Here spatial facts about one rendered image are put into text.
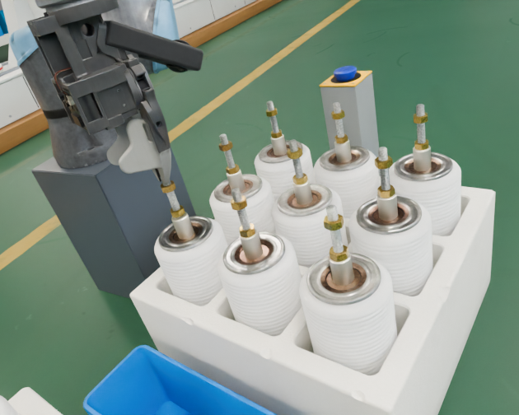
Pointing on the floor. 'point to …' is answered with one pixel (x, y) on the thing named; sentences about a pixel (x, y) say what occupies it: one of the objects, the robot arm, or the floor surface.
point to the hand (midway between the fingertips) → (165, 170)
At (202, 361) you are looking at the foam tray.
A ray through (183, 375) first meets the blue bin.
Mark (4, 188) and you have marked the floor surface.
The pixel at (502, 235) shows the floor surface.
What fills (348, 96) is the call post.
